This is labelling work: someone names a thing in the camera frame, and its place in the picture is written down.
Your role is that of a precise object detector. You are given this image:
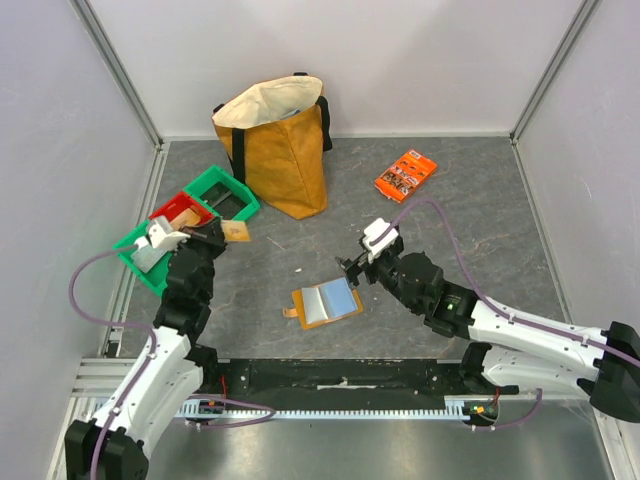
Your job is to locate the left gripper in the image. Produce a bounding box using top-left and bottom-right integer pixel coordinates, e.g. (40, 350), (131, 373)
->
(170, 217), (227, 301)

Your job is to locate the tan card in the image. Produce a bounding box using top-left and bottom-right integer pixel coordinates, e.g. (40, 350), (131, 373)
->
(221, 220), (251, 243)
(170, 208), (201, 230)

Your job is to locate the yellow leather card holder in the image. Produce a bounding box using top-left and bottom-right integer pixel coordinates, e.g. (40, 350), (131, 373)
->
(282, 277), (364, 330)

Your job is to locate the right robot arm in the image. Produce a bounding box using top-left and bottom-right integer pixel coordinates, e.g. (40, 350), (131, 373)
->
(338, 239), (639, 423)

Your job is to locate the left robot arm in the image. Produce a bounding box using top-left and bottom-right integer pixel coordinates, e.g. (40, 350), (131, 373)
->
(64, 217), (227, 479)

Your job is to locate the tan card in bin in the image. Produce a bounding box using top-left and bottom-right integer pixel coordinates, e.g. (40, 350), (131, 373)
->
(170, 208), (201, 230)

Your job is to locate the black card in bin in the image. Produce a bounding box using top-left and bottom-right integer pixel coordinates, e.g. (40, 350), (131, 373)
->
(201, 183), (247, 220)

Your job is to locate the green bin far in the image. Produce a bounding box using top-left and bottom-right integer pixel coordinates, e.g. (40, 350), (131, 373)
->
(184, 165), (260, 221)

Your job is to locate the green bin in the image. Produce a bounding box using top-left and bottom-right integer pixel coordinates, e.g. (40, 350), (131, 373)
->
(184, 165), (260, 221)
(112, 220), (170, 297)

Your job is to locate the red bin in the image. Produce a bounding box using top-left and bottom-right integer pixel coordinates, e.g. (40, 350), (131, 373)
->
(149, 191), (216, 227)

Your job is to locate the green bin near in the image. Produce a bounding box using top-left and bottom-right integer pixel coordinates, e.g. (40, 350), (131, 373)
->
(112, 220), (170, 297)

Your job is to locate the orange screw box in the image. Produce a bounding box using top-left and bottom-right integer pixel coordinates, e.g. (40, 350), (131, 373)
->
(374, 149), (438, 204)

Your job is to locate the brown paper tote bag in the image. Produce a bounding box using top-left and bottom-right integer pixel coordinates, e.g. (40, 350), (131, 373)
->
(211, 72), (333, 220)

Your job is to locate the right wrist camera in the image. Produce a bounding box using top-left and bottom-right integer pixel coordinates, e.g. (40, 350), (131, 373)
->
(361, 218), (399, 264)

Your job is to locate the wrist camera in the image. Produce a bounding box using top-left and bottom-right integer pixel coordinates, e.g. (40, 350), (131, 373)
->
(361, 218), (399, 264)
(131, 216), (190, 273)

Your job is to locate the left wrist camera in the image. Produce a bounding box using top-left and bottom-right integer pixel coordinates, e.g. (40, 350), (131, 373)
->
(131, 216), (190, 273)

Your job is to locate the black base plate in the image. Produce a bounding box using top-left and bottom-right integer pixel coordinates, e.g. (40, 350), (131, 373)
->
(203, 359), (518, 396)

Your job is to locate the slotted cable duct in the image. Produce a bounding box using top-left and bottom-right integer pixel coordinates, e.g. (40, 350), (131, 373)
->
(175, 399), (470, 421)

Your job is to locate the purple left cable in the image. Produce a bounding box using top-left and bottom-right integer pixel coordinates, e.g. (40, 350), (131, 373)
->
(68, 249), (277, 480)

